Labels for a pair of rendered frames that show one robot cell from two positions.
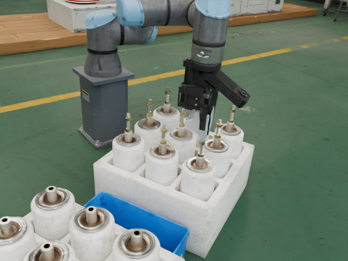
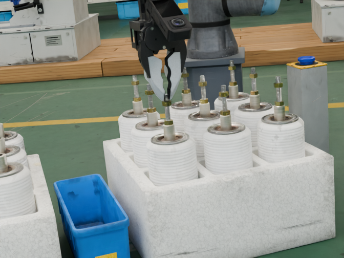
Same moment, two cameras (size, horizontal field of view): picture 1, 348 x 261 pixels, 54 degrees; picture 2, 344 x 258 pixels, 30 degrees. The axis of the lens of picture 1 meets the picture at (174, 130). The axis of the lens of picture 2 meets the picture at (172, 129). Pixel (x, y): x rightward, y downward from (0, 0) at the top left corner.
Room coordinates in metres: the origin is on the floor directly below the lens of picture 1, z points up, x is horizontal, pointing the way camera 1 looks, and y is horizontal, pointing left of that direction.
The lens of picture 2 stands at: (-0.03, -0.96, 0.61)
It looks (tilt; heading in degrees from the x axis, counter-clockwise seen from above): 16 degrees down; 47
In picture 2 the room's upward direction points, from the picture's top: 5 degrees counter-clockwise
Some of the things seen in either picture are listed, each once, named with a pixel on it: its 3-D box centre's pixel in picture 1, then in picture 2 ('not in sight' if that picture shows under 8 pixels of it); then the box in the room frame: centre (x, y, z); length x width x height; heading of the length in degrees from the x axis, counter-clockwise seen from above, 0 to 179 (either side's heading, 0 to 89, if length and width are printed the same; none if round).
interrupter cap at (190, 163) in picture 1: (199, 164); (170, 138); (0.77, -0.08, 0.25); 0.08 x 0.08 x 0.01
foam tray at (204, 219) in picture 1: (177, 175); (211, 186); (0.93, -0.02, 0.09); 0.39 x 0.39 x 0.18; 64
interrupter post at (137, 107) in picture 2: (128, 135); (137, 107); (0.88, 0.13, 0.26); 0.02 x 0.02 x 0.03
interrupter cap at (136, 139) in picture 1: (128, 140); (138, 113); (0.88, 0.13, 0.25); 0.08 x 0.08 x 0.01
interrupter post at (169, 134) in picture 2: (200, 160); (169, 132); (0.77, -0.08, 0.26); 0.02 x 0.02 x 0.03
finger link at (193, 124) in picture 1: (195, 126); (151, 76); (0.76, -0.05, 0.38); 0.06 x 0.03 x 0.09; 69
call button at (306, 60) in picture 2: not in sight; (306, 61); (1.23, -0.08, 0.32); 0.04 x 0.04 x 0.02
